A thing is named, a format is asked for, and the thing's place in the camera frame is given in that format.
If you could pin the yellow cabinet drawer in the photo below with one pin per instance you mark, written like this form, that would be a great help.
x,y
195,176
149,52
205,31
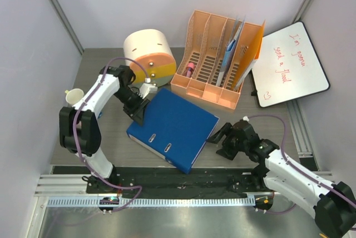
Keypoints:
x,y
140,75

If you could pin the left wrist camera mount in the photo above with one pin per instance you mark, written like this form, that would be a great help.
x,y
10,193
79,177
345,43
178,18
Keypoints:
x,y
147,88

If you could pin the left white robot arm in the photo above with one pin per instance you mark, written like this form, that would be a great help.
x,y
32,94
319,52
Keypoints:
x,y
79,129

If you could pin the white dry-erase board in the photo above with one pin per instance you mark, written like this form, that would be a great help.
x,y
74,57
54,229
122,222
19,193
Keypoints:
x,y
288,67

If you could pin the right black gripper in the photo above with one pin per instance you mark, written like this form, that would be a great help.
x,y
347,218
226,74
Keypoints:
x,y
225,129

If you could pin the light blue thin folder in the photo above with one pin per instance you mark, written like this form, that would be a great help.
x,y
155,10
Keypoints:
x,y
230,49

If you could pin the white arched drawer cabinet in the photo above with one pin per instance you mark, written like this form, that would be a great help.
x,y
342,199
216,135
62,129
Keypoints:
x,y
147,47

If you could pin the blue ring binder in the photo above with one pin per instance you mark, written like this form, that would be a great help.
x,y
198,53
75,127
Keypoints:
x,y
174,129

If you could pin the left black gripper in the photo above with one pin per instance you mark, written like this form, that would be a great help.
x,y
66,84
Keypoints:
x,y
138,115

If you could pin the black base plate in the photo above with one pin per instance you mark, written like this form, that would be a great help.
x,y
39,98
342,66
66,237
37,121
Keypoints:
x,y
200,183

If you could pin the orange desk file organizer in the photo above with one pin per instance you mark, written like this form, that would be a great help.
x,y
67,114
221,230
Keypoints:
x,y
206,40

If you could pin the orange folder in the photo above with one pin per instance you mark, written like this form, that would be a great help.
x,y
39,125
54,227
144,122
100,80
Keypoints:
x,y
249,58

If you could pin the perforated cable tray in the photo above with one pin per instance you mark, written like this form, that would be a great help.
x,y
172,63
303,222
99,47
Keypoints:
x,y
109,201

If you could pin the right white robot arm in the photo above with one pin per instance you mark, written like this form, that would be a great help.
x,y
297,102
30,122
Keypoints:
x,y
331,205

